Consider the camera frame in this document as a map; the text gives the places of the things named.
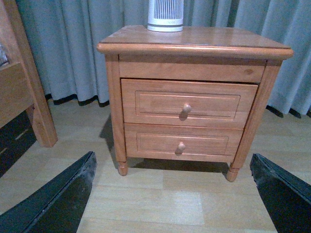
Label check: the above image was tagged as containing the drawer knob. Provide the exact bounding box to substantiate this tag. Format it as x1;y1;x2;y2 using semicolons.
182;103;192;114
177;142;186;151

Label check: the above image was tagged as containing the grey curtain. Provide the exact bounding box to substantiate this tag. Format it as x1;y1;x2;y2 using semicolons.
17;0;311;115

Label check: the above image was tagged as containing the wooden drawer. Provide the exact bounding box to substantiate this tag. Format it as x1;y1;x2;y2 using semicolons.
125;123;243;162
121;79;257;129

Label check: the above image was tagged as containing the wooden bed frame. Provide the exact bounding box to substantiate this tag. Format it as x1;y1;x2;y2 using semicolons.
0;0;58;148

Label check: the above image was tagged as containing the checkered bed sheet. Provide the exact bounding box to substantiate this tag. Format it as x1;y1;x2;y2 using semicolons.
0;45;8;66

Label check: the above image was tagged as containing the wooden nightstand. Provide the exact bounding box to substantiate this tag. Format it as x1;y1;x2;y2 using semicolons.
97;25;294;182

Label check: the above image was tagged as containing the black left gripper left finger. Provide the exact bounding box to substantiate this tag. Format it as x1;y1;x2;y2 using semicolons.
0;151;97;233

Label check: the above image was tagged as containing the white air purifier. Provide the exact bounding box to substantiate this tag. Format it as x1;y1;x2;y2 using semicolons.
147;0;184;32

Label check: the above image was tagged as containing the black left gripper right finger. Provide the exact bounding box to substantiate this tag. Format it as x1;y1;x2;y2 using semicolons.
250;153;311;233

